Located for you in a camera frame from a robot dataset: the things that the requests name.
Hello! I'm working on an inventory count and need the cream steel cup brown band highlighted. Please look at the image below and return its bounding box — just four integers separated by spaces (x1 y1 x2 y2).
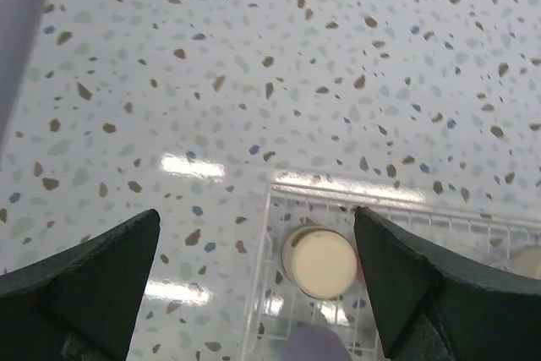
511 245 541 280

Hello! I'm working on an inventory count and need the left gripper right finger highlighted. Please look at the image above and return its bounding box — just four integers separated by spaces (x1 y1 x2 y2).
354 207 540 360

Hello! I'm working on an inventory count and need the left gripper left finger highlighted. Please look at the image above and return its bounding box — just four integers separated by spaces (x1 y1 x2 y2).
1 209 161 360

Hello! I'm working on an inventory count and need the purple plastic cup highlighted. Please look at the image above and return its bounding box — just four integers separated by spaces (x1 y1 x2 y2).
281 325 352 361

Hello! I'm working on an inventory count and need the red plastic cup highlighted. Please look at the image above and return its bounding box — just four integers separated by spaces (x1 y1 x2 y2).
353 247 365 284

